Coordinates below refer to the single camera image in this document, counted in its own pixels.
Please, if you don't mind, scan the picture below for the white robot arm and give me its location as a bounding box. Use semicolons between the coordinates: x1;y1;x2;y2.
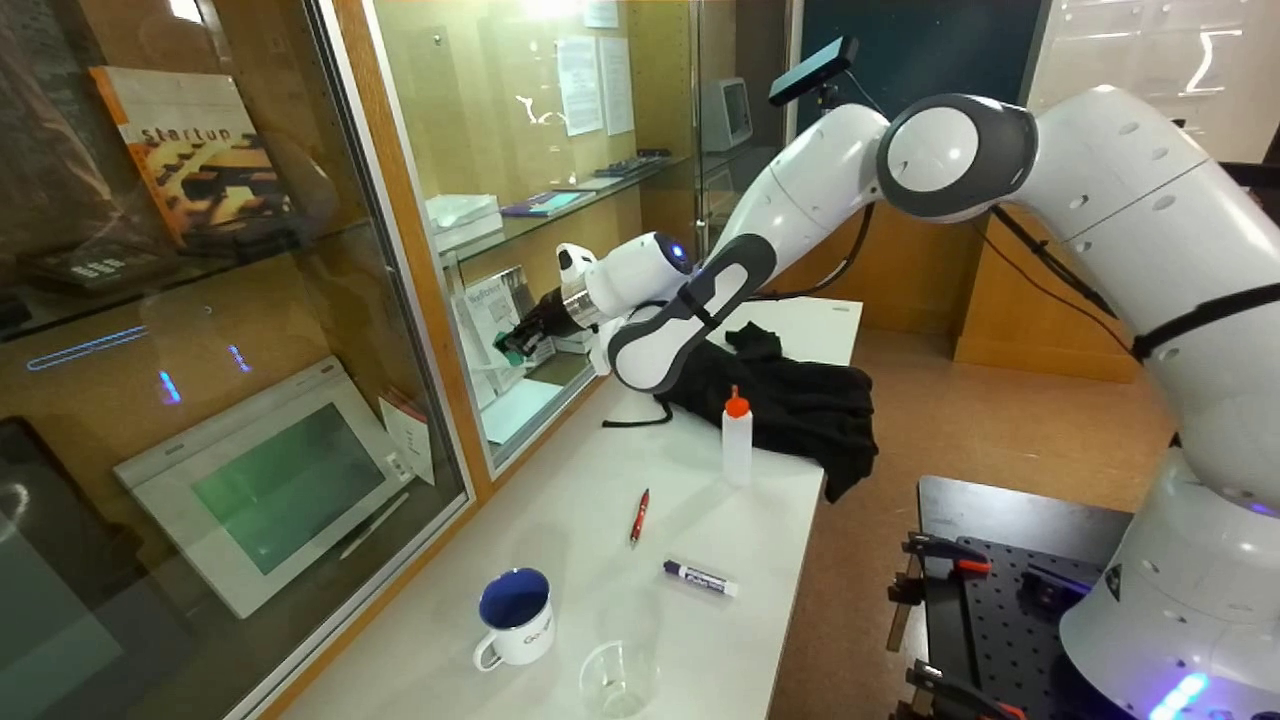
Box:
497;83;1280;720

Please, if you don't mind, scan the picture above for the black calculator on shelf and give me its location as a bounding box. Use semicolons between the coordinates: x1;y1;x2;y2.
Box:
25;242;174;293

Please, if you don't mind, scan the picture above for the red pen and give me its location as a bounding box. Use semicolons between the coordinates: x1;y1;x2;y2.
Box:
629;489;653;543

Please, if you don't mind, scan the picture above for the red handled clamp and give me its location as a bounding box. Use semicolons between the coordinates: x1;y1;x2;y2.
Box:
883;532;994;651

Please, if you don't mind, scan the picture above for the white mug blue inside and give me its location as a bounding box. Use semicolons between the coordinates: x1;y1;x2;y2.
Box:
470;568;554;673

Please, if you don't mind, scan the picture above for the clear plastic cup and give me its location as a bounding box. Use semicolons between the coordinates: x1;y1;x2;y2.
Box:
580;588;663;720

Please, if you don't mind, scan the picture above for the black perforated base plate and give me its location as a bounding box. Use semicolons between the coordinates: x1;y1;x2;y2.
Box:
914;477;1127;720

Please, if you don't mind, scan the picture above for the white framed tablet display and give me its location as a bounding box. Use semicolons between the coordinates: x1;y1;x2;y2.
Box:
117;357;412;618

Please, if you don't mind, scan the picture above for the orange patterned book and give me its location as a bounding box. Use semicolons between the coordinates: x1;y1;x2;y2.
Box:
90;64;292;252

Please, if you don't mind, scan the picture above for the black cable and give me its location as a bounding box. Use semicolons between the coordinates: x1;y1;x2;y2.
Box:
981;210;1151;363

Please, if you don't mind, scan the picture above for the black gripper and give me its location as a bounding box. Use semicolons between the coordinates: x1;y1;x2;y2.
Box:
492;293;574;359

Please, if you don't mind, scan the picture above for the black cloth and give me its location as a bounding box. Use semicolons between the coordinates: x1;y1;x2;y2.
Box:
657;324;875;503

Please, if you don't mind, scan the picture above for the leaning booklet in cabinet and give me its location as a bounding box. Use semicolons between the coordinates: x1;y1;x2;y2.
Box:
454;269;528;405

